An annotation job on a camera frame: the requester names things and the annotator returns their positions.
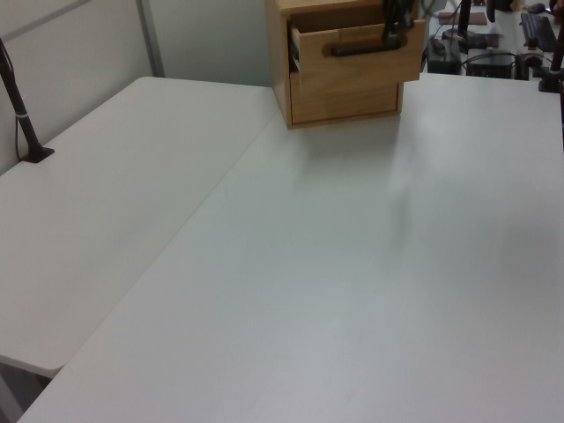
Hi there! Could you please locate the wooden drawer cabinet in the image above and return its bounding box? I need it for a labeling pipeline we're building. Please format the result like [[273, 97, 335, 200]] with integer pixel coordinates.
[[264, 0, 404, 130]]

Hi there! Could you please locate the wooden drawer with black handle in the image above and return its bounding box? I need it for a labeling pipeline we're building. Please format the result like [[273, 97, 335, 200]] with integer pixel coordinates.
[[286, 17, 427, 87]]

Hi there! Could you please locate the brown desk mat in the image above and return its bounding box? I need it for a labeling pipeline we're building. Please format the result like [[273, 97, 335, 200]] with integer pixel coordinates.
[[440, 12, 488, 26]]

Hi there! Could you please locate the wooden drawer with recessed grip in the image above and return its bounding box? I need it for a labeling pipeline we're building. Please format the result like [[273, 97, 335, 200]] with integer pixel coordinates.
[[289, 72, 403, 124]]

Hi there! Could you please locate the grey metal partition post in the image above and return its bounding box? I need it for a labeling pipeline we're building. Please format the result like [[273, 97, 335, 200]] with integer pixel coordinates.
[[135, 0, 167, 78]]

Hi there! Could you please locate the black clamp stand pole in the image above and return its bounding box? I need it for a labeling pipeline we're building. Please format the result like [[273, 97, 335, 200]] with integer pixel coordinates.
[[536, 0, 564, 93]]

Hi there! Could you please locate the black round-base stand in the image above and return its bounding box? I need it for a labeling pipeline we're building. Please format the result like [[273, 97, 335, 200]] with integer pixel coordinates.
[[442, 0, 488, 52]]

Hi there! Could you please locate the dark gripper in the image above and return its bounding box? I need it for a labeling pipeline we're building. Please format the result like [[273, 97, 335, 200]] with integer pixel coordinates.
[[382, 0, 418, 43]]

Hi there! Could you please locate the dark box with green part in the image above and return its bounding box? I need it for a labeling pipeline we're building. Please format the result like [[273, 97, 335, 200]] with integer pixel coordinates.
[[427, 38, 462, 74]]

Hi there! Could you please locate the black camera stand with foot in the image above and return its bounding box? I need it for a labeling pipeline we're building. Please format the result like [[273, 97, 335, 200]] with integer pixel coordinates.
[[0, 37, 56, 165]]

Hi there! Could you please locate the black electronics box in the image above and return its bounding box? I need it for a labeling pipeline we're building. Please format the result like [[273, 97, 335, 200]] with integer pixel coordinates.
[[466, 52, 517, 79]]

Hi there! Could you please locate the black keyboard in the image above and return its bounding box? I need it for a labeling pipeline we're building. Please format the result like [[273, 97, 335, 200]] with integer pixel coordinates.
[[520, 11, 559, 52]]

